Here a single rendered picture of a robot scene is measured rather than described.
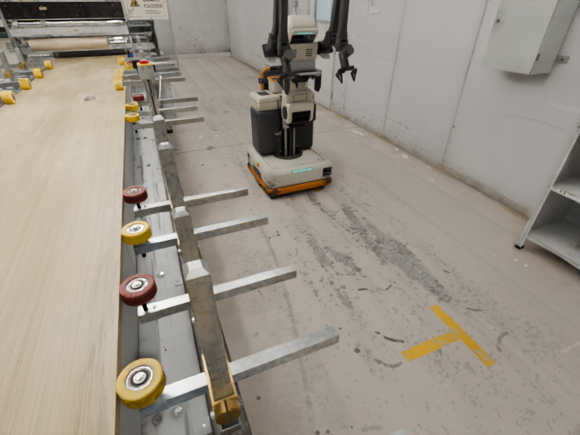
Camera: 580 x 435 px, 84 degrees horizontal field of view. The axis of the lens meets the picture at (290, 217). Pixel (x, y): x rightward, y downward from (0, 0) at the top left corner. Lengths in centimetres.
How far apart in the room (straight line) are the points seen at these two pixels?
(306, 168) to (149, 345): 210
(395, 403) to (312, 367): 40
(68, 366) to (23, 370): 8
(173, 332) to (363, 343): 104
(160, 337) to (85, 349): 36
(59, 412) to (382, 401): 129
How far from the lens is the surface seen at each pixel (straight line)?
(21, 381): 82
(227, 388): 70
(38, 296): 97
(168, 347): 109
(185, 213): 70
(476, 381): 190
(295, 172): 280
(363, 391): 170
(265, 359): 76
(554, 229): 294
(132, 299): 85
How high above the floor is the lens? 147
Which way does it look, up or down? 34 degrees down
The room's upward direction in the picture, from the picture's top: straight up
